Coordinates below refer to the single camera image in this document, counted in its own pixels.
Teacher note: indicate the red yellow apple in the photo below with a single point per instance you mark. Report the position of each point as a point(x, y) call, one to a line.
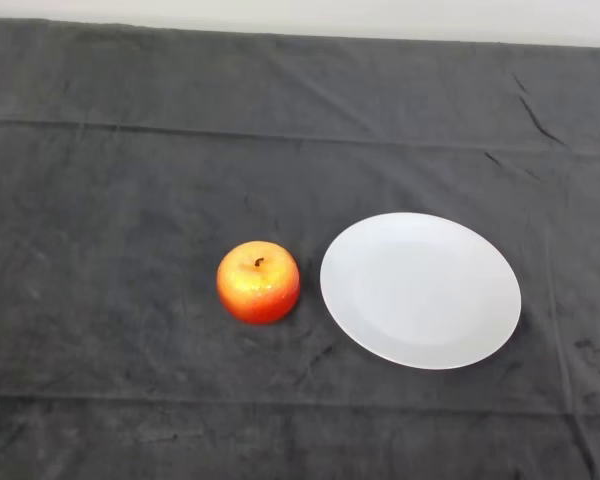
point(258, 290)

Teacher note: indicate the white round plate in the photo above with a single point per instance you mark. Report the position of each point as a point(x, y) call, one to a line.
point(420, 292)

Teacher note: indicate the black table cloth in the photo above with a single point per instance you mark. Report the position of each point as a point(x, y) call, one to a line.
point(130, 200)

